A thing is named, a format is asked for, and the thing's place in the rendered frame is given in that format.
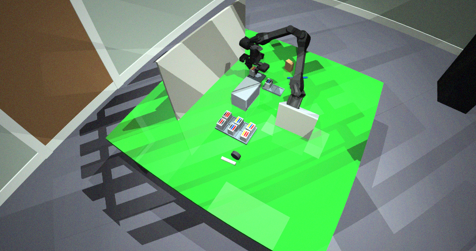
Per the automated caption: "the brown cardboard box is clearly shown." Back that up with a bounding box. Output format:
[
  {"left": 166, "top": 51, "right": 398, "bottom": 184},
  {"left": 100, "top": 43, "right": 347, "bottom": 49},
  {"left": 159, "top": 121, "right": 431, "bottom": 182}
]
[{"left": 284, "top": 59, "right": 294, "bottom": 72}]

